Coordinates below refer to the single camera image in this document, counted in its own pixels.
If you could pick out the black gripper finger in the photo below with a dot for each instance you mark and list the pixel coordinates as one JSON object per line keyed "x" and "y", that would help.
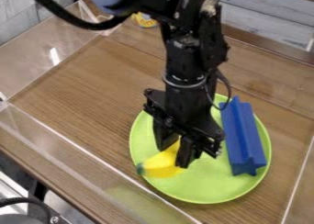
{"x": 166, "y": 133}
{"x": 189, "y": 152}

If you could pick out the green round plate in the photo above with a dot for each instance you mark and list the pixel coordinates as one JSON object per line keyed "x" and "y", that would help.
{"x": 206, "y": 182}

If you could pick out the blue star-shaped block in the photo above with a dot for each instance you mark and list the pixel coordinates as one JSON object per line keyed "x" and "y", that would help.
{"x": 244, "y": 140}

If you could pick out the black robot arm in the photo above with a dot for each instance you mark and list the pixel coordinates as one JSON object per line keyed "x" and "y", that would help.
{"x": 196, "y": 50}

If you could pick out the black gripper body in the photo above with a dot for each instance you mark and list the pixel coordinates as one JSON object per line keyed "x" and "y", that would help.
{"x": 189, "y": 107}

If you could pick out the clear acrylic corner bracket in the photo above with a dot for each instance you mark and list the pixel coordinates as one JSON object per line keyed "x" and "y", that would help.
{"x": 90, "y": 16}

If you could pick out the yellow labelled tin can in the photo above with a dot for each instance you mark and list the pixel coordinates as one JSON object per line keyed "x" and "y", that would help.
{"x": 143, "y": 20}

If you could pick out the yellow toy banana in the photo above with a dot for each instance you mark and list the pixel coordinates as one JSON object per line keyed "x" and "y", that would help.
{"x": 159, "y": 166}

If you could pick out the clear acrylic front wall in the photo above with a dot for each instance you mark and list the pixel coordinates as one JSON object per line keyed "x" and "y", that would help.
{"x": 98, "y": 189}

